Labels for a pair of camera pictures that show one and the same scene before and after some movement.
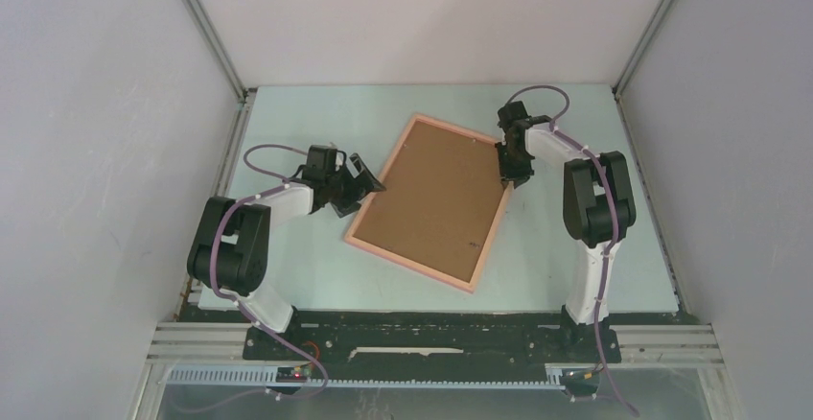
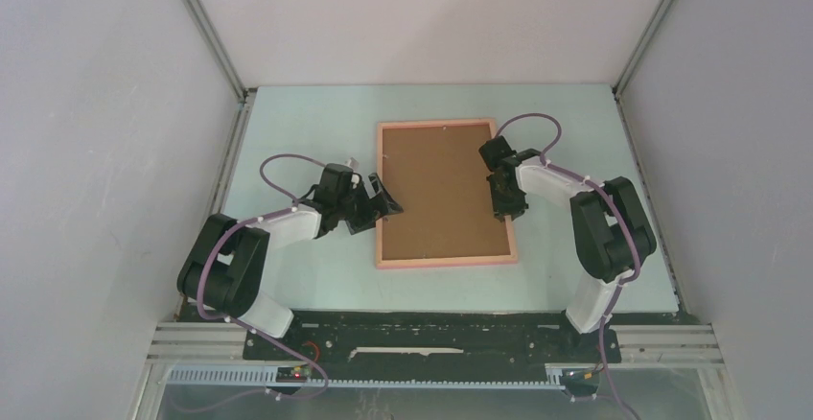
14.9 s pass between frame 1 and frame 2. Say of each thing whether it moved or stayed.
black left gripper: moved
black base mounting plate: stayed
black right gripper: moved
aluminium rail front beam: stayed
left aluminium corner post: stayed
